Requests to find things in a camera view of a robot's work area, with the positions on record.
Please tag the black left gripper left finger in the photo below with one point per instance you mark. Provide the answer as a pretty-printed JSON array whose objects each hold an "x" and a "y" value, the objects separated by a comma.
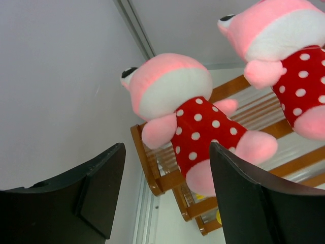
[{"x": 77, "y": 206}]

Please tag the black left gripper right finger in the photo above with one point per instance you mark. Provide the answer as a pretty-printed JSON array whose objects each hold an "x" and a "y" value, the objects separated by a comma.
[{"x": 259, "y": 207}]

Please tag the pink plush red dotted dress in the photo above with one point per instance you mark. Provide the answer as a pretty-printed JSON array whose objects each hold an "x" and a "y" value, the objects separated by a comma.
[{"x": 282, "y": 44}]

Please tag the yellow plush blue stripes shelf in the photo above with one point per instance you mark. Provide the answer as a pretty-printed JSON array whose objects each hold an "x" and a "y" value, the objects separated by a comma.
[{"x": 208, "y": 208}]

